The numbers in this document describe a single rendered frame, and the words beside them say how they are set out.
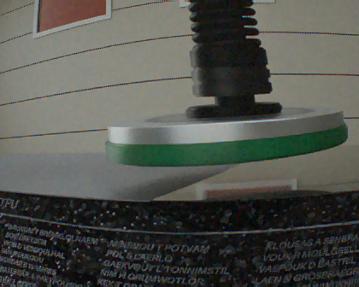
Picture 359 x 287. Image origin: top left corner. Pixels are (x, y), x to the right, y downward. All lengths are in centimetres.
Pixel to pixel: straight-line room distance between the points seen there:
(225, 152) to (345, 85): 625
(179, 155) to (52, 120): 755
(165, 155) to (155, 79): 681
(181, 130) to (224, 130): 3
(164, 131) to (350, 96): 624
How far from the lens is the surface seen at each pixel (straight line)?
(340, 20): 671
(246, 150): 44
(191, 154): 45
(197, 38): 54
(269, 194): 48
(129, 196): 53
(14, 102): 845
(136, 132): 48
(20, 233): 56
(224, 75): 52
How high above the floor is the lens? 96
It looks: 5 degrees down
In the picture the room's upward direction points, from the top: 5 degrees counter-clockwise
